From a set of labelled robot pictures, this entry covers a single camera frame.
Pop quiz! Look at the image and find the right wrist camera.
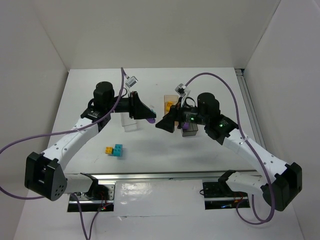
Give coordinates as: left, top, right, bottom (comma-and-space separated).
175, 83, 190, 98

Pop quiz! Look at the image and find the clear plastic container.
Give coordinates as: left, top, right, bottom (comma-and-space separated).
120, 112, 138, 132

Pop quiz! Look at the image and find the amber plastic container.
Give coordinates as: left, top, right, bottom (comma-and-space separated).
163, 95, 179, 116

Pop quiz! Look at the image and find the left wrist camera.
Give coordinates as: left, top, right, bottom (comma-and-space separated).
125, 76, 138, 88

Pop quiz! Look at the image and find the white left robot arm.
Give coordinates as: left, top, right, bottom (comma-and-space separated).
24, 81, 156, 201

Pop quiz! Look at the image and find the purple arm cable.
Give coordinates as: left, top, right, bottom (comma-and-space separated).
183, 72, 276, 224
0, 66, 128, 240

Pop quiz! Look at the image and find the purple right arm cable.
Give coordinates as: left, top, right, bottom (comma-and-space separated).
183, 72, 276, 224

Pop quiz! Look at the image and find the purple lego brick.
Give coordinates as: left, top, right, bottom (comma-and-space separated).
147, 118, 156, 124

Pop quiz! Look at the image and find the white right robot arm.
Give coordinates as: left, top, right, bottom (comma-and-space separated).
155, 92, 302, 212

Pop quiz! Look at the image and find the purple lego in grey bin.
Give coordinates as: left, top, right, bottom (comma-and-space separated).
182, 122, 189, 130

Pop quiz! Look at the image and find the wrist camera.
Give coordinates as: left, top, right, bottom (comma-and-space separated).
125, 76, 138, 88
175, 83, 190, 98

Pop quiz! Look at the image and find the dark grey plastic container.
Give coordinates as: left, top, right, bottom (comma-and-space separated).
181, 122, 198, 138

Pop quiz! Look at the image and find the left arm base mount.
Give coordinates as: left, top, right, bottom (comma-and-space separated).
67, 182, 116, 213

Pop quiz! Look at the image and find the yellow square lego brick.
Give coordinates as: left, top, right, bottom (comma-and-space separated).
105, 146, 114, 155

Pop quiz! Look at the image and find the teal lego brick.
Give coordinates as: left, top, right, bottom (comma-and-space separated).
111, 144, 123, 158

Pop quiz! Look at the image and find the yellow lego piece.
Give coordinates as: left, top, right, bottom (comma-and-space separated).
164, 101, 175, 113

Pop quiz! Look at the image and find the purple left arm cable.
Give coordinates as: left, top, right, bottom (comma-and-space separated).
0, 66, 128, 240

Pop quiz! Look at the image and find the aluminium front rail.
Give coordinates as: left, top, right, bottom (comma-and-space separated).
56, 170, 258, 181

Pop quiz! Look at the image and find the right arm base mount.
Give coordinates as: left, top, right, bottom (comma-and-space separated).
199, 182, 250, 210

